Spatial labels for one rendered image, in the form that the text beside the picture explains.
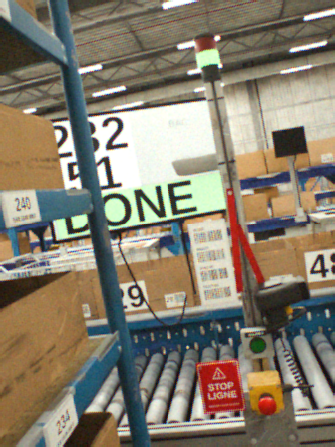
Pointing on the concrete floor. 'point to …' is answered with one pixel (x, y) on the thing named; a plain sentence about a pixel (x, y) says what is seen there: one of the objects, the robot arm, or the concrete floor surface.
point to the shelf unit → (26, 56)
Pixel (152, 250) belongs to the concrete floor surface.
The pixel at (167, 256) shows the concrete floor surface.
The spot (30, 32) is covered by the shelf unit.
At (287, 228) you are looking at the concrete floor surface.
